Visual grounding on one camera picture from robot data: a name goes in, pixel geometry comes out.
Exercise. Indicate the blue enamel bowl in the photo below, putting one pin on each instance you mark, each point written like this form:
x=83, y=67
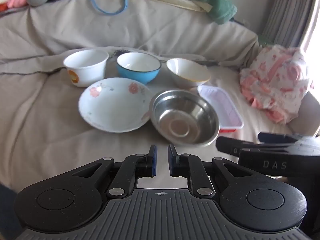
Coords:
x=138, y=68

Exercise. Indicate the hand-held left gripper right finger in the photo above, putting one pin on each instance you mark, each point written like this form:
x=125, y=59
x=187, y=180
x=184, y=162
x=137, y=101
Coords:
x=171, y=163

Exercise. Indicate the beige bed blanket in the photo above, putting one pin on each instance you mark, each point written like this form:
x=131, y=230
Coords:
x=50, y=105

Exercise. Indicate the grey curtain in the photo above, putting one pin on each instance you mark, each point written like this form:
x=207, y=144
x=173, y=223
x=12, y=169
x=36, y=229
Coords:
x=290, y=10

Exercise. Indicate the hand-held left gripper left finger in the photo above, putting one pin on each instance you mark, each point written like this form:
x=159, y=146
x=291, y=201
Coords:
x=154, y=163

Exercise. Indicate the stainless steel bowl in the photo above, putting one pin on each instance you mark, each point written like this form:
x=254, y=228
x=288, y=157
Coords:
x=183, y=120

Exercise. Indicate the white bowl with yellow rim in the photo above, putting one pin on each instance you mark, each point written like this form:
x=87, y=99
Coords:
x=187, y=73

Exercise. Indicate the white cup with orange print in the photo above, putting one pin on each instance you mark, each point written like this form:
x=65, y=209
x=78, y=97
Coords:
x=86, y=67

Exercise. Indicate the grey chair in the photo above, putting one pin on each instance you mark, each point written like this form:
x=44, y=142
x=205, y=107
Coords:
x=308, y=115

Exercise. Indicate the white and red plastic tray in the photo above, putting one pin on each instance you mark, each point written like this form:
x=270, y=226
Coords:
x=222, y=105

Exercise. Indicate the cream cloth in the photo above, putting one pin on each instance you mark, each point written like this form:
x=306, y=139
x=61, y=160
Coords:
x=180, y=2

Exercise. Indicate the pink floral cloth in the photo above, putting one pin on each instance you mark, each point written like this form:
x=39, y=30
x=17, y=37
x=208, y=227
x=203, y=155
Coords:
x=275, y=80

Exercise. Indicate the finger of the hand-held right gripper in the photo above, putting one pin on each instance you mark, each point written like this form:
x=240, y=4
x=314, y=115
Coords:
x=230, y=146
x=275, y=137

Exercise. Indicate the white floral plate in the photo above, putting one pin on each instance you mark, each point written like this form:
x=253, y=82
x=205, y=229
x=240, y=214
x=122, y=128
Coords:
x=113, y=105

